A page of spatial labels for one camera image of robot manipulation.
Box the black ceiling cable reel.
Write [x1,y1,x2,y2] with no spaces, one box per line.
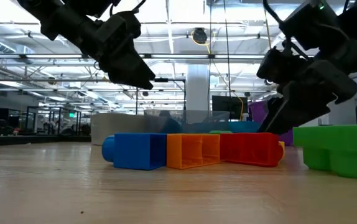
[192,27,209,46]

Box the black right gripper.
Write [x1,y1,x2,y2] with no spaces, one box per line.
[256,47,357,136]

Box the black rig frame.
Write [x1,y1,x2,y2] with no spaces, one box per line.
[134,77,187,116]

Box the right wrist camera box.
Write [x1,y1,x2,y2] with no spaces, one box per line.
[279,0,349,52]

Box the black monitor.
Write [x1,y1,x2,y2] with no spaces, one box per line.
[211,95,249,121]

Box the large blue building block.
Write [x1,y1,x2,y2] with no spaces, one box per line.
[101,133,167,171]

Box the yellow hanging cable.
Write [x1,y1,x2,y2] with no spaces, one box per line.
[262,0,272,50]

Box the black hanging cable with coil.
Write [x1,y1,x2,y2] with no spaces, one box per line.
[223,0,231,98]

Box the purple monster face bucket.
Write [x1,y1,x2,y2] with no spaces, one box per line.
[248,99,294,147]

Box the clear grey plastic bin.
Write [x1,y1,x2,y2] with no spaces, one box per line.
[143,109,231,135]

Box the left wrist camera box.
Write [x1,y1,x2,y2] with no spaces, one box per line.
[102,11,142,45]

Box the red plastic building block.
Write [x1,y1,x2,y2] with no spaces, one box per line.
[219,132,284,168]

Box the light grey plastic bin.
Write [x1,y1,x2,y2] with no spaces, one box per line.
[90,112,148,146]

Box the orange wedge building block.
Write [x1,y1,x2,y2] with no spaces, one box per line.
[166,133,221,170]

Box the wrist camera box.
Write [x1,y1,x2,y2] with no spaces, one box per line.
[102,11,142,45]
[279,0,349,52]

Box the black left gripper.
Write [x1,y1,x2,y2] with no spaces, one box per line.
[72,21,156,91]

